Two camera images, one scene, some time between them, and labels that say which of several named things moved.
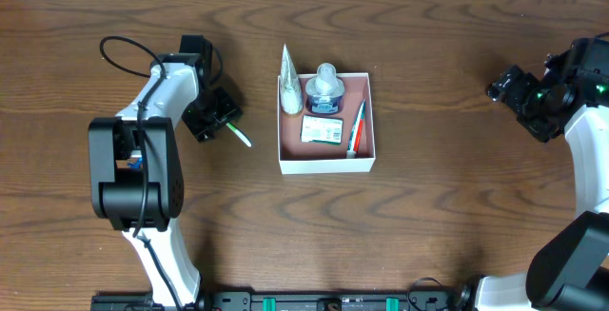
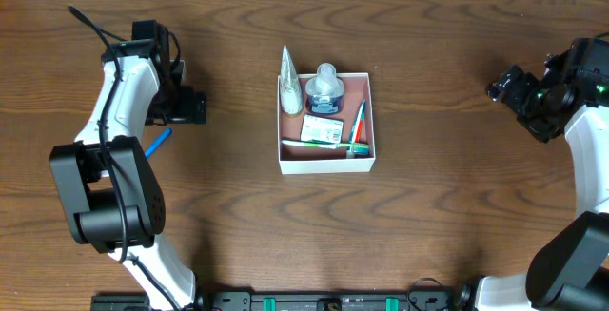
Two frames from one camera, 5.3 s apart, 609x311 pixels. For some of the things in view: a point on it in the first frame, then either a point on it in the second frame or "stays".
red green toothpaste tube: [357, 128] stays
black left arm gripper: [215, 117] -> [191, 106]
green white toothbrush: [245, 140] -> [351, 148]
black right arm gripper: [502, 88] stays
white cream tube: [291, 92] stays
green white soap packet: [322, 129] stays
